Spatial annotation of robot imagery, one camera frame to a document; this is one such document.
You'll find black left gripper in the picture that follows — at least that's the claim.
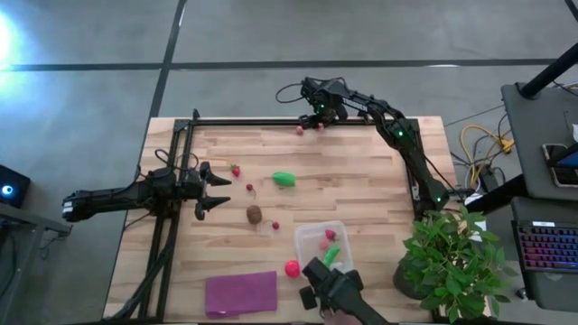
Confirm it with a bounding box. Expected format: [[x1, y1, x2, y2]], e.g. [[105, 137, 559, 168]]
[[179, 161, 233, 222]]

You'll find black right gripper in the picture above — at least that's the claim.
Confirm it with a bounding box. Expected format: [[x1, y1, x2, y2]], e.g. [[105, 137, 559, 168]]
[[297, 99, 339, 131]]

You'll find brown toy kiwi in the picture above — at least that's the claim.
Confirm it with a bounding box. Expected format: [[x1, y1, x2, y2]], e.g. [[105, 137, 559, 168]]
[[246, 204, 264, 226]]

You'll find green toy papaya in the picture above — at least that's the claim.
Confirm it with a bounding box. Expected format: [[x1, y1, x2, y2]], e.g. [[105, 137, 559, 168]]
[[271, 171, 298, 189]]

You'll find clear plastic tupperware container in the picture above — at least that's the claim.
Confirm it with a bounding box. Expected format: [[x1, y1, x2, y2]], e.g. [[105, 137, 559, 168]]
[[294, 219, 355, 275]]

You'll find green toy pea pod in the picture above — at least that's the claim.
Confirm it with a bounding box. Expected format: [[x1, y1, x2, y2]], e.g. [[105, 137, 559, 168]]
[[322, 246, 342, 268]]

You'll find purple cloth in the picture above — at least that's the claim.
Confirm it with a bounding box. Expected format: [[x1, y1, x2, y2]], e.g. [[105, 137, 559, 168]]
[[204, 270, 279, 320]]

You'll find person's hand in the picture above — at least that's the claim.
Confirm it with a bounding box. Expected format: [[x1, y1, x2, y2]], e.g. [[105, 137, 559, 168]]
[[321, 308, 351, 325]]

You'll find grey metal side table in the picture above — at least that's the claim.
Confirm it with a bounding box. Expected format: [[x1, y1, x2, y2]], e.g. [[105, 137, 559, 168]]
[[0, 201, 73, 317]]

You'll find black box with blue light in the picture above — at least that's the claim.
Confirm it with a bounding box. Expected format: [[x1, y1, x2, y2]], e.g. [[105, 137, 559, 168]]
[[0, 163, 33, 209]]

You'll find white paper sheet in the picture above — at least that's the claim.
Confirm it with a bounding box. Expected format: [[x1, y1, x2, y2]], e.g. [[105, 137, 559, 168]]
[[471, 218, 488, 243]]

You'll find green potted plant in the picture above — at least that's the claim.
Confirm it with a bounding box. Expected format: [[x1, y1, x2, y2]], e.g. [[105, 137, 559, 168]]
[[391, 203, 519, 325]]

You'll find grey desk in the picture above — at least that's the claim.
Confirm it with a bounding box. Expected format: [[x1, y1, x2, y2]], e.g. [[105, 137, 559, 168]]
[[499, 82, 578, 203]]

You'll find black pole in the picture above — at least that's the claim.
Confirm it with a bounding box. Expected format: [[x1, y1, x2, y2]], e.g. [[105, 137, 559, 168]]
[[517, 42, 578, 99]]

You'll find black smartphone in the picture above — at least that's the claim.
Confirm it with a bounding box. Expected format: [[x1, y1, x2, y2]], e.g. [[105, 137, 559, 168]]
[[541, 142, 578, 189]]

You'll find rgb keyboard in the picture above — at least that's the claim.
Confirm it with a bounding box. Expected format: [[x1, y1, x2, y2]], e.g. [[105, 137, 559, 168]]
[[510, 218, 578, 313]]

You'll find black aluminium table frame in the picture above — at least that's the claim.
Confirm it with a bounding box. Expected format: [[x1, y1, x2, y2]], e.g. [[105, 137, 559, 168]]
[[102, 107, 428, 324]]

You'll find black hand-held camera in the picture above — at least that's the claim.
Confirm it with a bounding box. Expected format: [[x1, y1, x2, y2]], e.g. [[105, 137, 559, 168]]
[[298, 256, 392, 325]]

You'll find yellow cable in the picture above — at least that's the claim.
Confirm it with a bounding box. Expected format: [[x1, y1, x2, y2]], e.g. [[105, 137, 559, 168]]
[[459, 124, 516, 190]]

